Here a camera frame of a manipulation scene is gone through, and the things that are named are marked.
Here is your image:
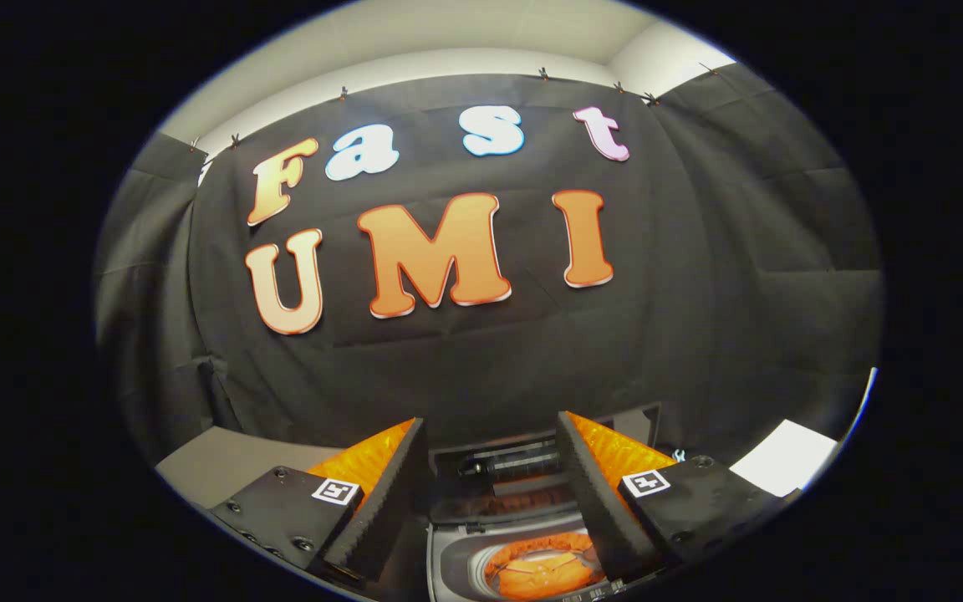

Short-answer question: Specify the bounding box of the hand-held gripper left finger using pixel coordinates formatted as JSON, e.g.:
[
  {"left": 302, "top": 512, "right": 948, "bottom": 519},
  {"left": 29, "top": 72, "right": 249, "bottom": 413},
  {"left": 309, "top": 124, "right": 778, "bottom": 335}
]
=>
[{"left": 210, "top": 417, "right": 430, "bottom": 584}]

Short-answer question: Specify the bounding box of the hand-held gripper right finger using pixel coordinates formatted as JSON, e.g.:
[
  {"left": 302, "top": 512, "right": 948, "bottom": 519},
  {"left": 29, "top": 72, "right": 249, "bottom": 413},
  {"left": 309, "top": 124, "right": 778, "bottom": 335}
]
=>
[{"left": 555, "top": 411, "right": 783, "bottom": 584}]

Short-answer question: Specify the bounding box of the orange polo shirt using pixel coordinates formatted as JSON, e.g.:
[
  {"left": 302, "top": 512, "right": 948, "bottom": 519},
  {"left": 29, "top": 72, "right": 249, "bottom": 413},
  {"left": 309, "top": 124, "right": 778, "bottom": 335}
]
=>
[{"left": 484, "top": 533, "right": 605, "bottom": 602}]

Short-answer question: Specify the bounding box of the grey board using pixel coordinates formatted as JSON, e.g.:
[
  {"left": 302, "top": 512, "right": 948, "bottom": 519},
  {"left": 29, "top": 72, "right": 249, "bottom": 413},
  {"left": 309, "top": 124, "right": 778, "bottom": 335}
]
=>
[{"left": 155, "top": 426, "right": 346, "bottom": 511}]

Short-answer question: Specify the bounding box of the black backdrop cloth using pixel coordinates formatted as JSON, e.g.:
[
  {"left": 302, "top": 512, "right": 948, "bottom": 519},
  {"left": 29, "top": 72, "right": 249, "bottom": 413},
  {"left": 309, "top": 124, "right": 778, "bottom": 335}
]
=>
[{"left": 95, "top": 63, "right": 884, "bottom": 469}]

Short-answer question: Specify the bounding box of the white box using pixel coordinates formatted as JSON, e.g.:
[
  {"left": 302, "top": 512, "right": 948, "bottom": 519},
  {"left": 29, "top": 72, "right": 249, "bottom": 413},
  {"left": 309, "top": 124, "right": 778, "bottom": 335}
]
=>
[{"left": 731, "top": 419, "right": 839, "bottom": 499}]

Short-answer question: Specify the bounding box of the row of cloth clips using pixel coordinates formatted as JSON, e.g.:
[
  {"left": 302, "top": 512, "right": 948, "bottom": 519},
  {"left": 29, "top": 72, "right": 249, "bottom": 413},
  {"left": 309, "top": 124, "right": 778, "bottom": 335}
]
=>
[{"left": 187, "top": 61, "right": 721, "bottom": 153}]

